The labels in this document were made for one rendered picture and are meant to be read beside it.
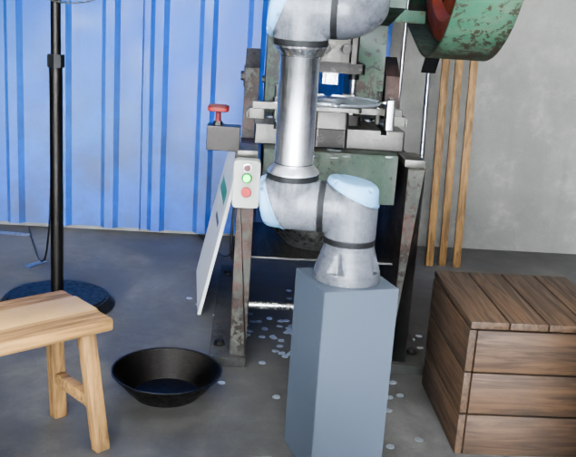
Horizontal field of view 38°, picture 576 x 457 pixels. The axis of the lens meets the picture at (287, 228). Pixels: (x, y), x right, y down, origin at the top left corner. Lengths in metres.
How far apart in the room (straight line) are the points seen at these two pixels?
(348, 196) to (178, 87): 2.06
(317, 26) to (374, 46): 1.06
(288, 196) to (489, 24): 0.88
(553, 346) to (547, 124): 2.05
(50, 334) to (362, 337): 0.68
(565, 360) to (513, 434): 0.23
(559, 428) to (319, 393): 0.64
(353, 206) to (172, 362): 0.87
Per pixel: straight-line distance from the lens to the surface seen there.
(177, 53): 3.74
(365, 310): 1.85
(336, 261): 1.84
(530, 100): 3.97
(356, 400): 1.93
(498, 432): 2.16
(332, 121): 2.45
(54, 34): 2.80
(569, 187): 4.10
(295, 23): 1.75
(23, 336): 1.85
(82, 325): 1.91
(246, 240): 2.39
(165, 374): 2.42
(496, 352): 2.06
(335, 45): 2.50
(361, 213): 1.81
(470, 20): 2.39
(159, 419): 2.20
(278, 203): 1.82
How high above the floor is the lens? 1.03
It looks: 15 degrees down
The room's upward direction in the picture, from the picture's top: 4 degrees clockwise
